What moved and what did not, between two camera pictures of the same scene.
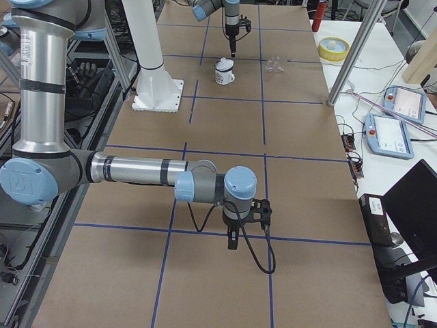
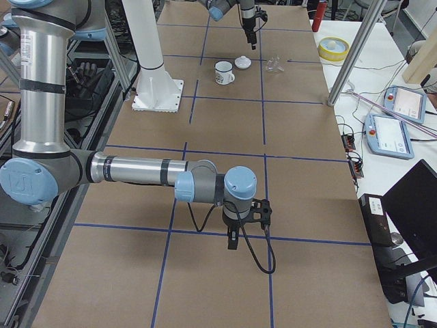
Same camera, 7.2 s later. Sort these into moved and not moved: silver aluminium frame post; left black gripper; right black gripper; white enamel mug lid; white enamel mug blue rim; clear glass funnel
Moved: left black gripper; white enamel mug lid
Not moved: right black gripper; white enamel mug blue rim; silver aluminium frame post; clear glass funnel
